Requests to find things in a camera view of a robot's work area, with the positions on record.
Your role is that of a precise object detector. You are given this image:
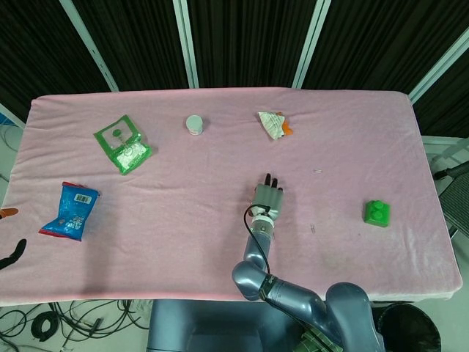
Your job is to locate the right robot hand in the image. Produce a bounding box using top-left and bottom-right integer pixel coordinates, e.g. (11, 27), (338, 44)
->
(252, 172), (286, 222)

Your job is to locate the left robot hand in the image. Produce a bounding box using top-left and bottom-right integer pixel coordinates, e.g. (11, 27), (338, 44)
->
(0, 207), (29, 271)

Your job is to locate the blue snack packet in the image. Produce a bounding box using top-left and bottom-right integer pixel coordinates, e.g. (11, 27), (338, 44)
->
(39, 181), (102, 242)

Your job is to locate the white and orange snack packet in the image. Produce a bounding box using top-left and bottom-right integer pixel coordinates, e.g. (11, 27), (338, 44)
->
(257, 111), (295, 142)

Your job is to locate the pink table cloth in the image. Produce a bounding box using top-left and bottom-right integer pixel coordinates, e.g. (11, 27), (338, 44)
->
(0, 87), (463, 307)

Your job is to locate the small white jar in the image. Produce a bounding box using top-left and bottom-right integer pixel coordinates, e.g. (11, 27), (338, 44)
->
(185, 114), (204, 137)

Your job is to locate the green toy brick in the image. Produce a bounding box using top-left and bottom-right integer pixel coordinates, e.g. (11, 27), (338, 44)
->
(363, 199), (391, 229)

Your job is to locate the green wet wipe packet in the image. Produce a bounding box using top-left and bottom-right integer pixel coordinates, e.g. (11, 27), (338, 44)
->
(93, 114), (153, 176)

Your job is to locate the grey robot torso base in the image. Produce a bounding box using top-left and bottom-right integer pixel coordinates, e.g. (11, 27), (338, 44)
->
(146, 299), (316, 352)

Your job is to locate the green plaid cloth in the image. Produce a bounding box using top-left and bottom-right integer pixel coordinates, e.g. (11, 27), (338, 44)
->
(299, 327), (346, 352)

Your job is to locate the black pleated curtain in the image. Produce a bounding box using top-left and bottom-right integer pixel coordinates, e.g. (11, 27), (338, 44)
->
(0, 0), (469, 139)

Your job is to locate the black mesh office chair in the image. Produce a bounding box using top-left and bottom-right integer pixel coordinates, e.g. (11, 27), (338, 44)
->
(434, 161), (469, 238)

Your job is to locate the black trash bin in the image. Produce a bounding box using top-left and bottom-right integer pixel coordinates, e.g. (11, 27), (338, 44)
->
(379, 303), (443, 352)

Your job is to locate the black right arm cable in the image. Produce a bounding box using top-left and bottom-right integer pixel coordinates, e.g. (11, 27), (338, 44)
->
(243, 204), (273, 276)

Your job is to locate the black velcro arm strap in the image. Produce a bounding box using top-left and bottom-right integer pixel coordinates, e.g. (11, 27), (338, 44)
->
(260, 274), (280, 301)

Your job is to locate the white aluminium frame post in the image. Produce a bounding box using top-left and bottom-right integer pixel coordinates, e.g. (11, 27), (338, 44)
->
(172, 0), (200, 89)
(60, 0), (119, 92)
(408, 27), (469, 104)
(292, 0), (332, 89)
(0, 102), (26, 130)

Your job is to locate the black coiled cable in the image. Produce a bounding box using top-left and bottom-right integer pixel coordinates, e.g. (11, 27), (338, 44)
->
(32, 313), (59, 342)

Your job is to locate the black floor cable bundle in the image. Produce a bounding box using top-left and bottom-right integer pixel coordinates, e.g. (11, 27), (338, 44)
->
(0, 299), (152, 351)

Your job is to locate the white metal side frame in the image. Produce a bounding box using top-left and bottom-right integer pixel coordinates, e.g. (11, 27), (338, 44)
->
(421, 135), (469, 162)

